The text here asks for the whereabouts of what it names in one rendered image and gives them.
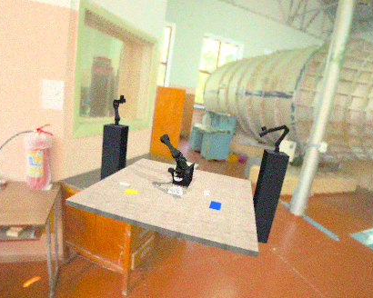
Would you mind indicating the blue flat plate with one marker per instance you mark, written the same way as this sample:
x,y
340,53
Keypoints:
x,y
215,205

